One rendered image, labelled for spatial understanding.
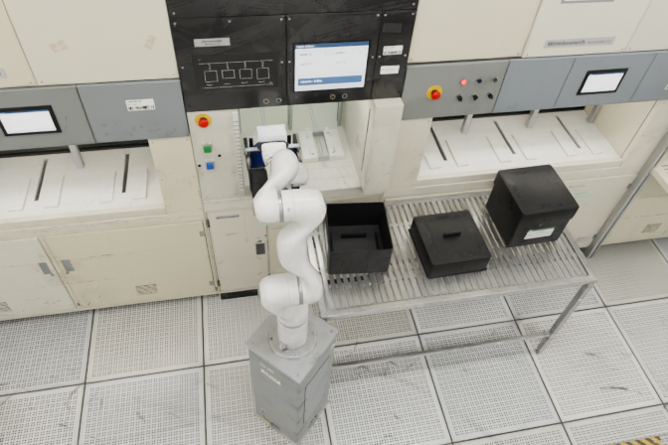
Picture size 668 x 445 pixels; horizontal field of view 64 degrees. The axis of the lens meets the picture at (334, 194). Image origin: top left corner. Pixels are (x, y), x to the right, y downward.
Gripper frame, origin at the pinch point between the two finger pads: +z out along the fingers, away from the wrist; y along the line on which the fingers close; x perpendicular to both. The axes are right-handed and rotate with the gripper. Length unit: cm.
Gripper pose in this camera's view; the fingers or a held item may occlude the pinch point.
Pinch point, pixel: (271, 137)
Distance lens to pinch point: 229.3
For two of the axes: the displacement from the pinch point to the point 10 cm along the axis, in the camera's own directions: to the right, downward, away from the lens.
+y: 9.8, -1.0, 1.7
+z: -1.9, -7.3, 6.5
